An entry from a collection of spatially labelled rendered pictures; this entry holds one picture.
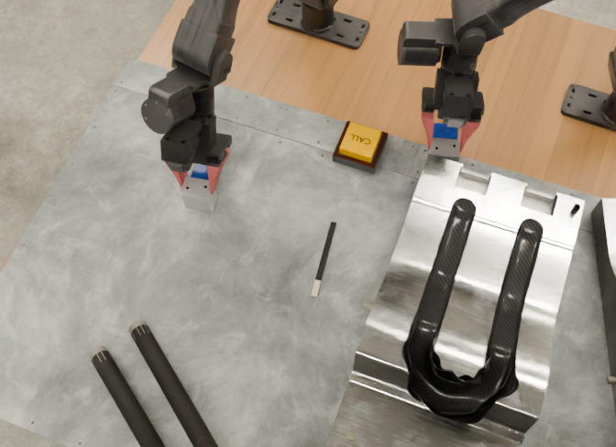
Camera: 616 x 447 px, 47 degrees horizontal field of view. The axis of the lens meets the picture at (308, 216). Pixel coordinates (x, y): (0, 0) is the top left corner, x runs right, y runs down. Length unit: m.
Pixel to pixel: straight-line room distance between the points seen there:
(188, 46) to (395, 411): 0.62
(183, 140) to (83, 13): 1.69
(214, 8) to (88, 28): 1.63
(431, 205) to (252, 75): 0.47
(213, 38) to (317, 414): 0.59
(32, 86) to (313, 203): 1.52
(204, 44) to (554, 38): 0.73
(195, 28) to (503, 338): 0.64
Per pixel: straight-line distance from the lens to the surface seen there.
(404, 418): 1.07
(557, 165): 1.35
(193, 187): 1.23
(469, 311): 1.08
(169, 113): 1.06
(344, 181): 1.27
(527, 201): 1.22
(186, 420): 1.08
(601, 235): 1.26
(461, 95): 1.11
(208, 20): 1.08
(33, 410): 1.23
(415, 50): 1.15
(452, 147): 1.26
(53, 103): 2.52
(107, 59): 2.57
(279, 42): 1.45
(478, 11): 1.10
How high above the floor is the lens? 1.91
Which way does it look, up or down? 64 degrees down
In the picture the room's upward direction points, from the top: 5 degrees counter-clockwise
